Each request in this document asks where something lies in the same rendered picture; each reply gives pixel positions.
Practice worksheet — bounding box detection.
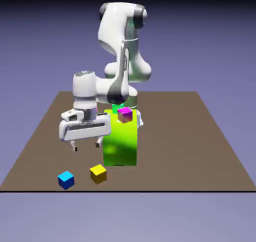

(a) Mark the small yellow cube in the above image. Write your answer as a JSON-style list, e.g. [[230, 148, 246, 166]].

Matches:
[[89, 164, 108, 185]]

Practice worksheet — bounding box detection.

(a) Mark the large green box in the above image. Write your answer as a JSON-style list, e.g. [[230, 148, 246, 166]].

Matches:
[[102, 109, 138, 167]]

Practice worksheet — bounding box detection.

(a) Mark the small magenta cube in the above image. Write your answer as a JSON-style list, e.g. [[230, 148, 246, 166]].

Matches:
[[117, 106, 133, 124]]

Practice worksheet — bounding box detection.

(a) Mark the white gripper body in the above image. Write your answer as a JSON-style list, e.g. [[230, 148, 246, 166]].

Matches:
[[58, 113, 112, 142]]

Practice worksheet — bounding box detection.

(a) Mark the small blue cube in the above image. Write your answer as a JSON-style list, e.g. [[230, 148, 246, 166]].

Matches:
[[57, 170, 75, 191]]

